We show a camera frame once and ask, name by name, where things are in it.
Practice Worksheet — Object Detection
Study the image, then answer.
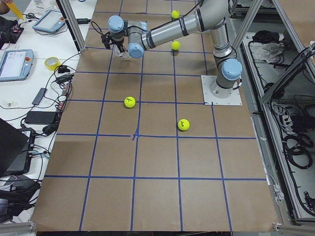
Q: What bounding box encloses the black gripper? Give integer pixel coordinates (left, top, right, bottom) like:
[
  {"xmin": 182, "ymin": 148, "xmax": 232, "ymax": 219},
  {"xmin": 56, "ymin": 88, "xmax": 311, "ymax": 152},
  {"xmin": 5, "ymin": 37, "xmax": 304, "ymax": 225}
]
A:
[{"xmin": 117, "ymin": 44, "xmax": 125, "ymax": 52}]

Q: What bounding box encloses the clear tennis ball can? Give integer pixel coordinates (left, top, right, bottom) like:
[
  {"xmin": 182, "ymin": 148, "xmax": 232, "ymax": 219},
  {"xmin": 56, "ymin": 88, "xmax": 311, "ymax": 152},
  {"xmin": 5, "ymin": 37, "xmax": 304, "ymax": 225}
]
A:
[{"xmin": 113, "ymin": 45, "xmax": 131, "ymax": 60}]

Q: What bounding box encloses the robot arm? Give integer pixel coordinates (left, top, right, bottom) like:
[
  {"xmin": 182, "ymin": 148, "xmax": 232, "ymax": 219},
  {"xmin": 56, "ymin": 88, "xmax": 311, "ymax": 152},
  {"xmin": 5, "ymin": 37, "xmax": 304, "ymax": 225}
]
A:
[{"xmin": 101, "ymin": 0, "xmax": 243, "ymax": 99}]

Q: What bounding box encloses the tennis ball upper left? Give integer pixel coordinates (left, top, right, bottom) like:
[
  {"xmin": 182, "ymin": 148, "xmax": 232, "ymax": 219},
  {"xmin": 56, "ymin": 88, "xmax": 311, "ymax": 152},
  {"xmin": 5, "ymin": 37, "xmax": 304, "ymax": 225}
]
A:
[{"xmin": 124, "ymin": 96, "xmax": 136, "ymax": 108}]

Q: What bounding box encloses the tennis ball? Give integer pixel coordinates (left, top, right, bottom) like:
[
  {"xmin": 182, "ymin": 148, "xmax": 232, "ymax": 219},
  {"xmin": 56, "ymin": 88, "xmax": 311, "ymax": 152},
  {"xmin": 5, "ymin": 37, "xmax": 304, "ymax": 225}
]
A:
[
  {"xmin": 177, "ymin": 118, "xmax": 190, "ymax": 131},
  {"xmin": 171, "ymin": 10, "xmax": 180, "ymax": 19},
  {"xmin": 171, "ymin": 41, "xmax": 181, "ymax": 51},
  {"xmin": 124, "ymin": 96, "xmax": 136, "ymax": 108}
]

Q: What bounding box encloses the tennis ball centre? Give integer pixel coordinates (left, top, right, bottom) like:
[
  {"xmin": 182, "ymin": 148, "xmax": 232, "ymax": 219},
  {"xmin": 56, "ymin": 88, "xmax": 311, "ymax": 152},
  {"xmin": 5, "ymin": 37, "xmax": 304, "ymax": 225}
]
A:
[{"xmin": 171, "ymin": 41, "xmax": 181, "ymax": 51}]

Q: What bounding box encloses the tennis ball lower right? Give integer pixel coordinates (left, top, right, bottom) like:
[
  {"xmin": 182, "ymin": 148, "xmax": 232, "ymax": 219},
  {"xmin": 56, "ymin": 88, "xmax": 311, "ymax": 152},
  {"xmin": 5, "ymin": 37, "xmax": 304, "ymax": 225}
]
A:
[{"xmin": 171, "ymin": 10, "xmax": 180, "ymax": 19}]

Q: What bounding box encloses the tennis ball lower left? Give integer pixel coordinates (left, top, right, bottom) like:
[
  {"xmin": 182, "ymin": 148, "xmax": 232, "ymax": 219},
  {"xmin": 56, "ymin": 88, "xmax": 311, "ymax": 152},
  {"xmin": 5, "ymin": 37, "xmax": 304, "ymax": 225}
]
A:
[{"xmin": 177, "ymin": 118, "xmax": 190, "ymax": 131}]

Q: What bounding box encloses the small black power brick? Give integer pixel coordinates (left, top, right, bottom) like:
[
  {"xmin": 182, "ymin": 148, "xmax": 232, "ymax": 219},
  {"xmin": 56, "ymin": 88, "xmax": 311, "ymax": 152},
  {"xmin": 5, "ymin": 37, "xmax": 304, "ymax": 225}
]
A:
[{"xmin": 76, "ymin": 18, "xmax": 91, "ymax": 25}]

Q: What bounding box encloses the yellow tape roll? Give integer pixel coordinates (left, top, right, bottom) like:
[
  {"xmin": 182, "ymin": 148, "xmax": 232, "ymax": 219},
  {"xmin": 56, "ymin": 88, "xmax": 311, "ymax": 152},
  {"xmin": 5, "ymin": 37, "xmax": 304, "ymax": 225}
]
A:
[{"xmin": 44, "ymin": 57, "xmax": 61, "ymax": 71}]

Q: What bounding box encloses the teach pendant far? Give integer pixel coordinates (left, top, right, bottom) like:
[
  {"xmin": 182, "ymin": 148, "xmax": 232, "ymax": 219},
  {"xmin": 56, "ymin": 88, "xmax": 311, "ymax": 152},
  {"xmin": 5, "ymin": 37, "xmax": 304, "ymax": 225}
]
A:
[{"xmin": 32, "ymin": 10, "xmax": 65, "ymax": 34}]

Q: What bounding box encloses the teach pendant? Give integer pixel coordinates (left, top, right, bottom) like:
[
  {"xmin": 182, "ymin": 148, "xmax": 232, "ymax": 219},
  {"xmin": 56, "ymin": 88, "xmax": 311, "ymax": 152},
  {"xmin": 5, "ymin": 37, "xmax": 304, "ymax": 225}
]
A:
[
  {"xmin": 32, "ymin": 10, "xmax": 65, "ymax": 34},
  {"xmin": 0, "ymin": 49, "xmax": 34, "ymax": 82}
]

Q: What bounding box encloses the grey usb hub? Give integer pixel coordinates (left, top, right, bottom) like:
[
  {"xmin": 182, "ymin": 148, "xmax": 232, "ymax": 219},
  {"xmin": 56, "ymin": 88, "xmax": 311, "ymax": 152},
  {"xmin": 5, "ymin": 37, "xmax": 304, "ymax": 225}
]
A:
[{"xmin": 32, "ymin": 88, "xmax": 47, "ymax": 105}]

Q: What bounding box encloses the black power adapter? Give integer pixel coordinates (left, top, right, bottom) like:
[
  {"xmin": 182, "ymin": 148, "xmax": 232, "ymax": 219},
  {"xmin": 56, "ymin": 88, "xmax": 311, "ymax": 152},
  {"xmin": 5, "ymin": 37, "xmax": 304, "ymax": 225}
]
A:
[{"xmin": 25, "ymin": 111, "xmax": 57, "ymax": 125}]

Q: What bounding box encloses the teach pendant near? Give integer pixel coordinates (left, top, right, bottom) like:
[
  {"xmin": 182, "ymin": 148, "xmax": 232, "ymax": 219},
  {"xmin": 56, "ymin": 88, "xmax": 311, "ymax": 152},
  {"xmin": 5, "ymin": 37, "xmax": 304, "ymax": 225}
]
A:
[{"xmin": 0, "ymin": 49, "xmax": 34, "ymax": 82}]

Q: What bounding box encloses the black laptop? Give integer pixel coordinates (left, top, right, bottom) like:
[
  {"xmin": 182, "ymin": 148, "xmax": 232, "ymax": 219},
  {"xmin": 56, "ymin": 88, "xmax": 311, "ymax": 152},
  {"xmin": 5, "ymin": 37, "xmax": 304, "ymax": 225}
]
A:
[{"xmin": 0, "ymin": 119, "xmax": 35, "ymax": 177}]

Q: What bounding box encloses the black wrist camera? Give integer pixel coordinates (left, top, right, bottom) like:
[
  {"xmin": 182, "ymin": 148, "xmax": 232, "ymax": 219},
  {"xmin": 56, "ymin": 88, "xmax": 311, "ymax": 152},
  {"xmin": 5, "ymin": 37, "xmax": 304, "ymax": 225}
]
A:
[{"xmin": 101, "ymin": 32, "xmax": 111, "ymax": 50}]

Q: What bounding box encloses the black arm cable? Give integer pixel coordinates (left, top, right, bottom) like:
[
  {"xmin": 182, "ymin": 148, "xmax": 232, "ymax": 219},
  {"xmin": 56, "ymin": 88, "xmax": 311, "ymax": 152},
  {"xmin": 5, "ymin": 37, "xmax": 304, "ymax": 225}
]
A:
[{"xmin": 91, "ymin": 21, "xmax": 110, "ymax": 37}]

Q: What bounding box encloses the aluminium frame post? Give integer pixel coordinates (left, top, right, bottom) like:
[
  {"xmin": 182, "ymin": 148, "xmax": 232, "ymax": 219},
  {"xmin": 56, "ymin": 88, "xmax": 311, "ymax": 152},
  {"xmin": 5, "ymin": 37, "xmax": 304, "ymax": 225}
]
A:
[{"xmin": 56, "ymin": 0, "xmax": 86, "ymax": 52}]

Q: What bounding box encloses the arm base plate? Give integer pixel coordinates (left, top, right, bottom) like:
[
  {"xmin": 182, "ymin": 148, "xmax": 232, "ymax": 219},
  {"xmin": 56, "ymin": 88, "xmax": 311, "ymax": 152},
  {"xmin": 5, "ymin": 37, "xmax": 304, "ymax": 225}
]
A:
[{"xmin": 201, "ymin": 75, "xmax": 242, "ymax": 106}]

